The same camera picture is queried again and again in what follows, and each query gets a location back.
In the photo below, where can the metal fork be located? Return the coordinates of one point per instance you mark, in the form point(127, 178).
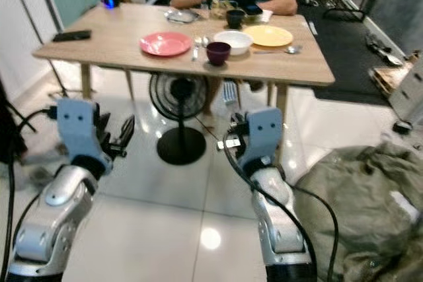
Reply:
point(230, 94)

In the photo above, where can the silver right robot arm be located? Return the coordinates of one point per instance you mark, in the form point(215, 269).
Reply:
point(281, 229)

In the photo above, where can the small white plug adapter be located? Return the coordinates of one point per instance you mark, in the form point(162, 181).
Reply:
point(228, 143)

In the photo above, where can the black floor fan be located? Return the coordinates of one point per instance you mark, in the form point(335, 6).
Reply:
point(180, 144)

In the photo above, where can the light wooden table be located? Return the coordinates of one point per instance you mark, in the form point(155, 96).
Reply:
point(119, 54)

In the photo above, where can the purple cup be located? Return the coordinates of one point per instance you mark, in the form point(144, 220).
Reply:
point(219, 53)

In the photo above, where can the white bowl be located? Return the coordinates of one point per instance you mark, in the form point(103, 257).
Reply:
point(233, 41)

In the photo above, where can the metal table knife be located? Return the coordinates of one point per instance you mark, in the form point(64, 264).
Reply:
point(195, 47)

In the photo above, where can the small metal spoon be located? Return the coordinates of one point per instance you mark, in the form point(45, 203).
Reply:
point(203, 42)

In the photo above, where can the large metal spoon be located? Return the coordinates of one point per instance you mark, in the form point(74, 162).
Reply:
point(293, 49)

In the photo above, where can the yellow plate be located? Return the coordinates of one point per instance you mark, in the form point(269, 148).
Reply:
point(268, 35)

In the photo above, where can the pink plate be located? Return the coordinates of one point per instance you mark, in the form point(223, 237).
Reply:
point(165, 44)

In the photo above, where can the black remote control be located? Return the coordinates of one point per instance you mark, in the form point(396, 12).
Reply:
point(71, 35)

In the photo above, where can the black bowl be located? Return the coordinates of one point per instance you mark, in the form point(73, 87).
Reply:
point(235, 19)

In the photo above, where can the white paper napkin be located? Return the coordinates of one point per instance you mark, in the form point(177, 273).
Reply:
point(266, 15)

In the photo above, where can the black smartphone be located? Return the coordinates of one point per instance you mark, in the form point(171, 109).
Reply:
point(252, 9)

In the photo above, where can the meal box with food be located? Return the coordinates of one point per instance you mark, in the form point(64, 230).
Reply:
point(219, 8)

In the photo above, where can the clear meal box lid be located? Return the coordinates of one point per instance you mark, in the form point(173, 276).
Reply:
point(182, 16)

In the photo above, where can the black floor mat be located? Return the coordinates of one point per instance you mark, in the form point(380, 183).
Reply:
point(337, 47)

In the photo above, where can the green crumpled cloth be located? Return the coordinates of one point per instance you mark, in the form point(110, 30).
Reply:
point(363, 209)

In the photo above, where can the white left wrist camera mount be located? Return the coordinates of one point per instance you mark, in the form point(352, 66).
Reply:
point(79, 130)

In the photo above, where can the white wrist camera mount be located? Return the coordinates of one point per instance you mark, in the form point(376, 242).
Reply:
point(263, 135)
point(79, 130)

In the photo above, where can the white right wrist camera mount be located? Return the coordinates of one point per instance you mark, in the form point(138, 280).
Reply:
point(263, 135)

